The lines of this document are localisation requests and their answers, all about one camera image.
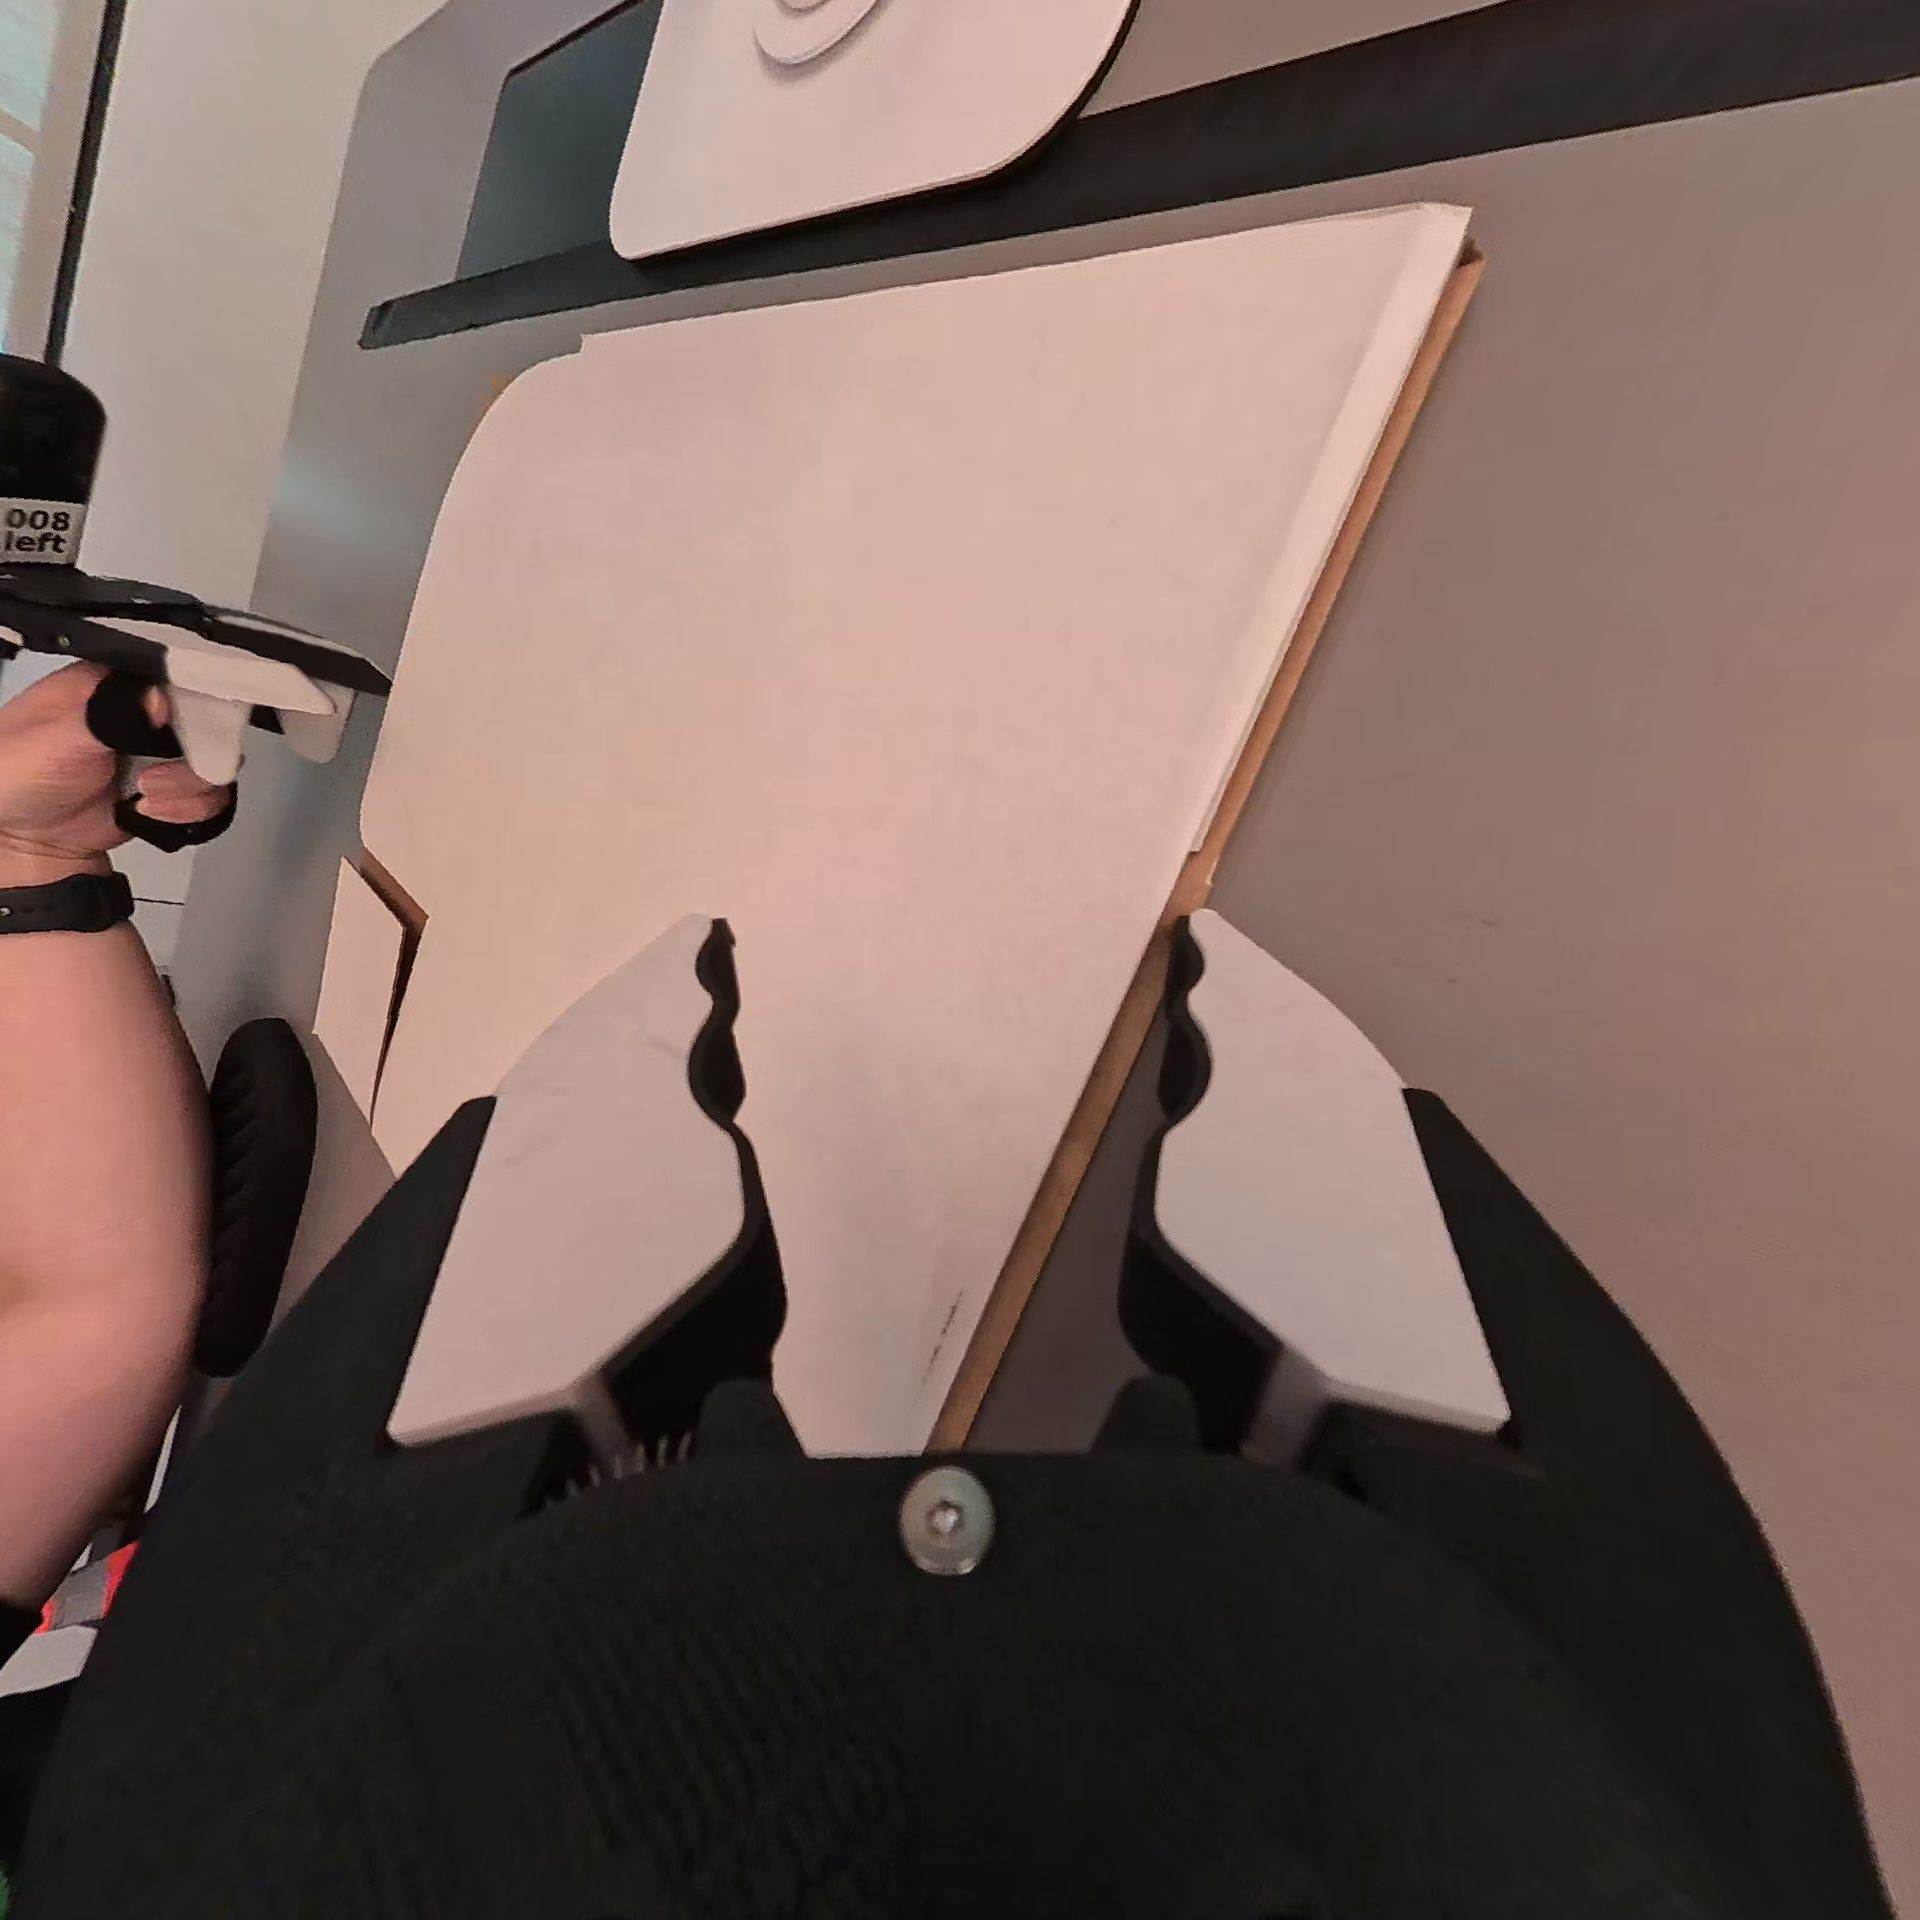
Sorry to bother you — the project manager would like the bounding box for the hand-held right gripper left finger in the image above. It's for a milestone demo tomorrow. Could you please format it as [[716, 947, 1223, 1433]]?
[[386, 914, 790, 1469]]

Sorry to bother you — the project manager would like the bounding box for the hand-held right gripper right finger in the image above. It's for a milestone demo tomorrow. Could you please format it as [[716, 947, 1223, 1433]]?
[[1122, 906, 1511, 1472]]

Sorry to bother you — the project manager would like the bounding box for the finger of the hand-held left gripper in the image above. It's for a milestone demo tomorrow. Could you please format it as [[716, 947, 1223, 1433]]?
[[161, 641, 344, 764]]

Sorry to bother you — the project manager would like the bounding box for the large cardboard box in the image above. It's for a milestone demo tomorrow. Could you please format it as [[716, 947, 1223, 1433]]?
[[311, 202, 1488, 1460]]

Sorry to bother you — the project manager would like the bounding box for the person's left forearm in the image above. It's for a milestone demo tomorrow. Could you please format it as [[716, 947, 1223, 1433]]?
[[0, 906, 211, 1619]]

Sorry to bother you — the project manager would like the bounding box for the person's left hand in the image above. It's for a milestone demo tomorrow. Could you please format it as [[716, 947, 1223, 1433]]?
[[0, 664, 239, 890]]

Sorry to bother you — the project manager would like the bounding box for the black wristband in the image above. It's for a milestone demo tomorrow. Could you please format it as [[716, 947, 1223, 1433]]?
[[0, 870, 137, 939]]

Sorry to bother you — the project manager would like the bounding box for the window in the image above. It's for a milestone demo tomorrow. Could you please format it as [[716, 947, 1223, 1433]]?
[[0, 0, 129, 369]]

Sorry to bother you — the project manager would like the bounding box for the black printed garment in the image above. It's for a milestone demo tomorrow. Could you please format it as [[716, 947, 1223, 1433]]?
[[0, 1535, 148, 1920]]

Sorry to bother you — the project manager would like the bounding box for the white rounded base plate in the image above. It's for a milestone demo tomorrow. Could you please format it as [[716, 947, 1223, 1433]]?
[[606, 0, 1142, 264]]

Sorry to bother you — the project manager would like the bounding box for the black desk rail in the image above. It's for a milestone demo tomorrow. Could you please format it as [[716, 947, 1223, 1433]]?
[[359, 0, 1920, 354]]

